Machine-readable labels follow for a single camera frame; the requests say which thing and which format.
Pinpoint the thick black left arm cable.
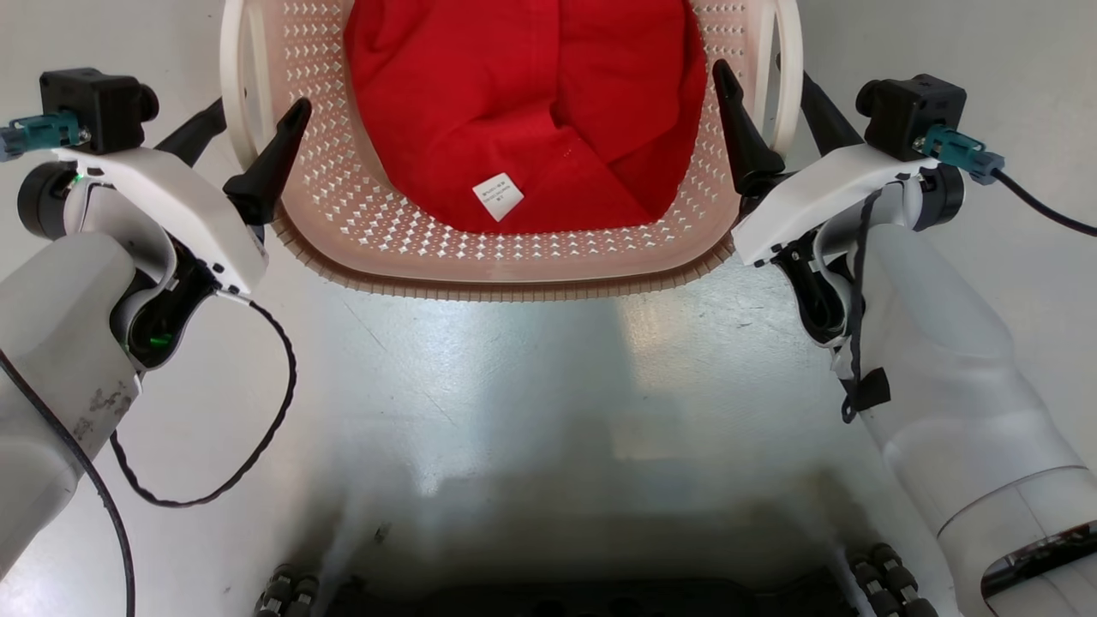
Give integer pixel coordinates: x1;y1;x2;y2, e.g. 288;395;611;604
0;350;137;617

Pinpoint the teal plug left camera cable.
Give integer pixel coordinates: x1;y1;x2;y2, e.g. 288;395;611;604
0;113;92;164

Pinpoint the pink perforated plastic laundry basket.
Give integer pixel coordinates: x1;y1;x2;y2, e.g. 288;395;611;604
219;0;805;303

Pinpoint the braided black right gripper cable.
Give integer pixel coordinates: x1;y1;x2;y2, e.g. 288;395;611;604
838;189;893;425

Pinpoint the black roller wheel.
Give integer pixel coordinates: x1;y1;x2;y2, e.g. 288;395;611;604
846;542;940;617
254;563;321;617

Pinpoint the red garment with white label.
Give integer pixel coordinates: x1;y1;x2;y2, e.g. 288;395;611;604
344;0;709;235

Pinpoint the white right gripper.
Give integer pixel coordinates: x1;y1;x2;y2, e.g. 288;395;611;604
711;58;940;267

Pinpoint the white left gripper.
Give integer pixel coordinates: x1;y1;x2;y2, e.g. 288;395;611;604
53;97;314;297

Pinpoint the teal plug right camera cable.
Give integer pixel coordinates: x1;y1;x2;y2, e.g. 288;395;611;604
920;125;1097;238

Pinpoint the teal plug camera cable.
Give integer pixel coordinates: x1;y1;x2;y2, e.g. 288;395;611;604
920;125;1097;238
0;113;92;164

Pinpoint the thin black left gripper cable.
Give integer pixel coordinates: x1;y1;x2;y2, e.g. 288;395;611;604
107;289;299;509

